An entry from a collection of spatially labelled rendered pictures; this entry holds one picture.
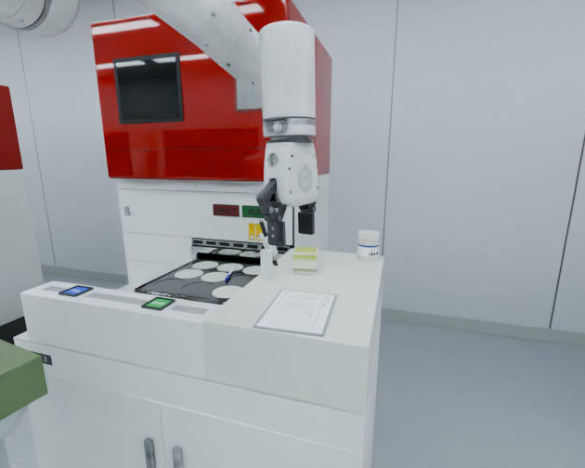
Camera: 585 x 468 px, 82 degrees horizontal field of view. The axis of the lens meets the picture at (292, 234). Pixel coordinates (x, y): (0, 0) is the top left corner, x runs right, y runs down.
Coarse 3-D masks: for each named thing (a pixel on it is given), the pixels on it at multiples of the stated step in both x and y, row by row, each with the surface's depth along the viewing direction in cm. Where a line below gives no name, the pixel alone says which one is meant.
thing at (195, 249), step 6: (192, 246) 142; (198, 246) 142; (204, 246) 141; (210, 246) 141; (192, 252) 143; (198, 252) 142; (204, 252) 141; (210, 252) 140; (216, 252) 139; (222, 252) 139; (228, 252) 138; (234, 252) 137; (240, 252) 136; (246, 252) 135; (252, 252) 134; (258, 252) 133; (192, 258) 144; (276, 258) 132
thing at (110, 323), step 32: (32, 288) 91; (64, 288) 92; (96, 288) 91; (32, 320) 89; (64, 320) 85; (96, 320) 82; (128, 320) 79; (160, 320) 76; (192, 320) 73; (96, 352) 84; (128, 352) 81; (160, 352) 78; (192, 352) 75
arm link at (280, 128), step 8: (272, 120) 51; (280, 120) 50; (288, 120) 49; (296, 120) 50; (304, 120) 50; (312, 120) 51; (264, 128) 52; (272, 128) 51; (280, 128) 49; (288, 128) 50; (296, 128) 50; (304, 128) 50; (312, 128) 52; (264, 136) 53; (272, 136) 52; (280, 136) 51; (288, 136) 51; (296, 136) 51; (304, 136) 52
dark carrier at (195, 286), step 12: (192, 264) 132; (240, 264) 132; (252, 264) 132; (168, 276) 118; (240, 276) 118; (252, 276) 118; (144, 288) 107; (156, 288) 107; (168, 288) 107; (180, 288) 107; (192, 288) 107; (204, 288) 107; (216, 288) 107
